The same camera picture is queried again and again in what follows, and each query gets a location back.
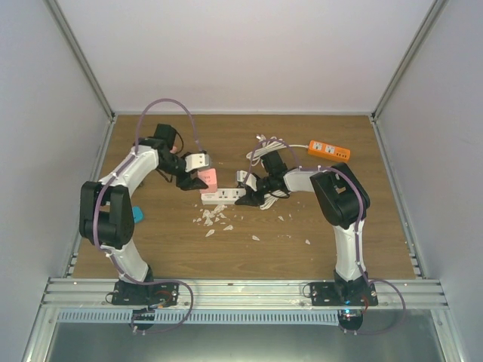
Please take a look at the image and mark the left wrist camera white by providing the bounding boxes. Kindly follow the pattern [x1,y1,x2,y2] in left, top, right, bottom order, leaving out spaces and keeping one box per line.
[183,152,211,173]

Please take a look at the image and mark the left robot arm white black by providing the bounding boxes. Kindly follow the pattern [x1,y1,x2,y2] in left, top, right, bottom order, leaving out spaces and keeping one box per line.
[79,124,211,305]

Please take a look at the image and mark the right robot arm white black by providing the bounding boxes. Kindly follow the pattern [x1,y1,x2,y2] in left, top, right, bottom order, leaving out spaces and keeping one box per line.
[235,151,371,305]

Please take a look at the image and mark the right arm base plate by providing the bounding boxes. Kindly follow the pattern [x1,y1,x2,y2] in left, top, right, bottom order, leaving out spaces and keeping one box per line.
[308,281,379,307]

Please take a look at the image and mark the pink cube socket adapter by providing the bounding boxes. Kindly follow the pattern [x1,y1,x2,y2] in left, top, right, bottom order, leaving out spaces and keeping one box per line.
[197,168,218,194]

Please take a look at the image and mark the right aluminium frame post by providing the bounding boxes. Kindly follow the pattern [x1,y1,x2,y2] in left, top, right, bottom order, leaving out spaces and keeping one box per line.
[370,0,448,123]

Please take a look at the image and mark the white pink power strip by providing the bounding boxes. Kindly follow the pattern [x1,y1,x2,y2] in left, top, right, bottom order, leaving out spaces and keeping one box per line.
[201,188,246,205]

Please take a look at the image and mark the blue cube plug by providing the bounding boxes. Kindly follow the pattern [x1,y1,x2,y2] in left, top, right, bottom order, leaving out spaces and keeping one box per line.
[132,206,144,224]

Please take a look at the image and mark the aluminium front rail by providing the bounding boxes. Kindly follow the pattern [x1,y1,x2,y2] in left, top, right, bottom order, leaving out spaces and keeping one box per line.
[42,278,449,310]

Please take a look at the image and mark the aluminium frame post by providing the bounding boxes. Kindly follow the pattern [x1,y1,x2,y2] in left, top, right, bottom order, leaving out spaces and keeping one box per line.
[43,0,115,123]
[370,0,448,123]

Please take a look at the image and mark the orange power strip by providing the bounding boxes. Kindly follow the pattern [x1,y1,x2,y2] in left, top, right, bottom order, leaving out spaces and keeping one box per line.
[307,140,351,162]

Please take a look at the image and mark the left aluminium frame post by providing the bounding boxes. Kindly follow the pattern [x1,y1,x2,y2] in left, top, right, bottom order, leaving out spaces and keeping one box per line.
[43,0,115,123]

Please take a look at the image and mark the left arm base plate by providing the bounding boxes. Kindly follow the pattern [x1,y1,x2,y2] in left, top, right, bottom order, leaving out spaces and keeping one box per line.
[105,280,179,308]

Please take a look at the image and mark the grey slotted cable duct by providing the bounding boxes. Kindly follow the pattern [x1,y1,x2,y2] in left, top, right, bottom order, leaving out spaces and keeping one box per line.
[57,308,339,326]

